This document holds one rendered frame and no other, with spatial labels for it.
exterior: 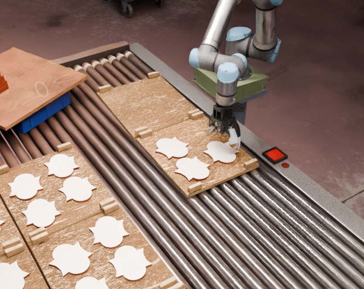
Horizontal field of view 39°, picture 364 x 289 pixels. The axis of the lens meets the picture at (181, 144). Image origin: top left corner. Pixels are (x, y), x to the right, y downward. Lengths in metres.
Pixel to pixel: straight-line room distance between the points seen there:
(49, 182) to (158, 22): 3.60
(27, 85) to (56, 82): 0.13
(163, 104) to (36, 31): 3.12
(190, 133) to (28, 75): 0.82
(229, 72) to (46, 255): 0.89
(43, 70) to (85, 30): 2.80
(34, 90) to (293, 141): 2.07
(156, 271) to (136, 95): 1.05
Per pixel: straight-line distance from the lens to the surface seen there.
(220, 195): 1.96
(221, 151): 2.11
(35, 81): 2.45
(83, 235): 1.81
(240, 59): 1.98
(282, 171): 2.10
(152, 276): 1.68
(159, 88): 2.52
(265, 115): 4.02
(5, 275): 1.75
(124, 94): 2.48
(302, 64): 4.78
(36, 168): 2.11
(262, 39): 2.41
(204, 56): 1.99
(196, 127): 2.25
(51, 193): 1.98
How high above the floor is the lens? 2.28
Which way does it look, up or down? 38 degrees down
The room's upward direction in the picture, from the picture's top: 1 degrees clockwise
